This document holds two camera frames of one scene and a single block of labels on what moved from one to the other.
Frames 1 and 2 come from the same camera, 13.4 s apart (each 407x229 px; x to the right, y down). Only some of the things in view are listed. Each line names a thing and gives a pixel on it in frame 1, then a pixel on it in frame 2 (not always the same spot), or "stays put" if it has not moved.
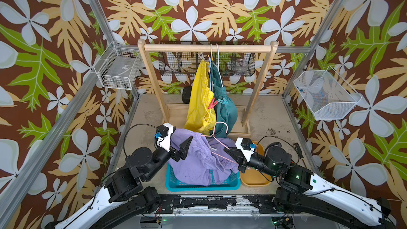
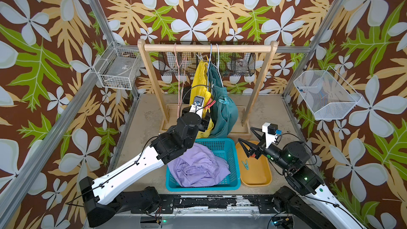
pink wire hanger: (214, 136) -> (179, 95)
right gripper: (242, 162) -> (256, 150)
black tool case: (186, 94) stays put
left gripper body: (174, 153) -> (203, 124)
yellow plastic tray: (254, 177) stays put
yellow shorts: (199, 118) stays put
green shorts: (226, 109) stays put
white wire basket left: (118, 68) stays put
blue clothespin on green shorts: (224, 101) stays put
